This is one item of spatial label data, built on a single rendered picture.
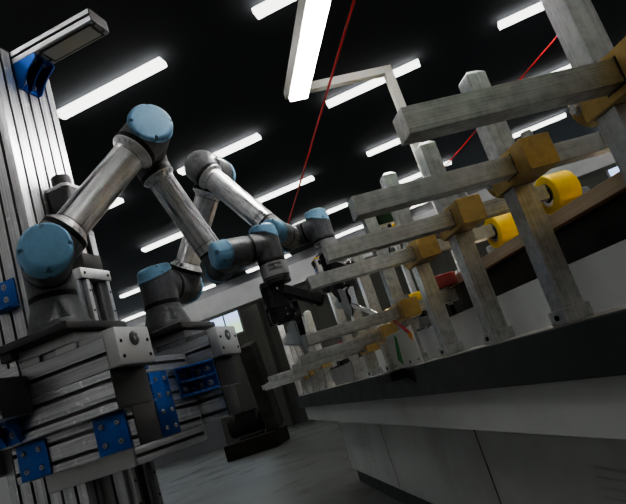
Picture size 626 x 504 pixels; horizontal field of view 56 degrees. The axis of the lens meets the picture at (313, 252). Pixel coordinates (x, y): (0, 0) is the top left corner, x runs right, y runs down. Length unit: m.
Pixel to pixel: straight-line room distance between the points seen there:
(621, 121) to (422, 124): 0.25
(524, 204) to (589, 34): 0.28
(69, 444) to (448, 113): 1.21
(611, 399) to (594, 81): 0.47
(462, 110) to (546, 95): 0.10
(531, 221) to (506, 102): 0.34
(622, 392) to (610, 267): 0.32
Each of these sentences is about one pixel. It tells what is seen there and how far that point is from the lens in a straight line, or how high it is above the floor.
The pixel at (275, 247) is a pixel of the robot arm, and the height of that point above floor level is 1.10.
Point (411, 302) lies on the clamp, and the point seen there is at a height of 0.86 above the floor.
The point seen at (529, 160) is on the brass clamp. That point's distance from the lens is 0.90.
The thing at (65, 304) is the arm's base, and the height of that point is 1.10.
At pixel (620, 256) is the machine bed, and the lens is 1.17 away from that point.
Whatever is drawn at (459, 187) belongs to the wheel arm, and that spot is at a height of 0.93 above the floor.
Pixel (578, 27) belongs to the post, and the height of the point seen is 1.02.
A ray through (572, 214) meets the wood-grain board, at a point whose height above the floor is 0.88.
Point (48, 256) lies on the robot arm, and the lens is 1.43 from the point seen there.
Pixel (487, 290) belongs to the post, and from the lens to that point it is 1.17.
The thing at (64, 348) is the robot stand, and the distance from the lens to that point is 1.50.
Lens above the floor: 0.73
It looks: 12 degrees up
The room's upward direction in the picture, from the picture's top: 18 degrees counter-clockwise
